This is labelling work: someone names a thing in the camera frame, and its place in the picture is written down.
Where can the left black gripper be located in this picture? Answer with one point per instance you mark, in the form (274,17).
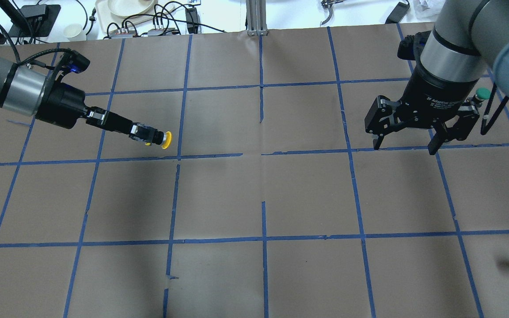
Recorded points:
(62,106)

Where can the white power strip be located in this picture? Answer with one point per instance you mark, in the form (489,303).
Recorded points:
(162,32)

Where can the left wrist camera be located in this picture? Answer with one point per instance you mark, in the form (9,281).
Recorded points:
(70,61)

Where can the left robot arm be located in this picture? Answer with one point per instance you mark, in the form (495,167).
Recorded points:
(29,93)

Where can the yellow push button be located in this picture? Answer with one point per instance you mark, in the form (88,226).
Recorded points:
(149,135)

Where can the beige tray with plate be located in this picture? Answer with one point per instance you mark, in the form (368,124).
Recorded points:
(115,11)

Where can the green push button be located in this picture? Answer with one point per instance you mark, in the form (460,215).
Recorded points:
(481,95)

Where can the black power adapter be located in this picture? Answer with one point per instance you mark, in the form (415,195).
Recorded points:
(398,12)

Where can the aluminium frame post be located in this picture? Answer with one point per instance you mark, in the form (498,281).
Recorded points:
(256,18)

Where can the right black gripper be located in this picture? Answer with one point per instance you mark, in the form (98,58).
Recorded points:
(433,92)

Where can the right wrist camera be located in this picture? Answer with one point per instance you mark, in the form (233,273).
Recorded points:
(411,47)

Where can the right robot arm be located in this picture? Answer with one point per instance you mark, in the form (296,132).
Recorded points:
(461,75)

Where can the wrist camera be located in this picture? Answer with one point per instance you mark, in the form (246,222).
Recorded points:
(411,47)
(70,61)

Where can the white paper cup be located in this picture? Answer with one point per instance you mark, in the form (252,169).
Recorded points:
(75,33)

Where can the black stand base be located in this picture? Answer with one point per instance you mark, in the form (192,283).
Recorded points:
(32,20)

